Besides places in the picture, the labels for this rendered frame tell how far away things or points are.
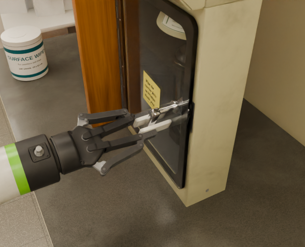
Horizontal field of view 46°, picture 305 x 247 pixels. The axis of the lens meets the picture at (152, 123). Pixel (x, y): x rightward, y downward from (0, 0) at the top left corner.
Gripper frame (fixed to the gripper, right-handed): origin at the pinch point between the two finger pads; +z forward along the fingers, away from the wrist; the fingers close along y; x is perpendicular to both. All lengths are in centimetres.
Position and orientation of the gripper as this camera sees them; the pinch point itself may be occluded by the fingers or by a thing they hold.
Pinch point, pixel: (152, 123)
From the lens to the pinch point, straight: 72.8
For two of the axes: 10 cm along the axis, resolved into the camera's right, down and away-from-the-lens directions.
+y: -4.2, -8.5, 3.1
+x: -2.2, 4.3, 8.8
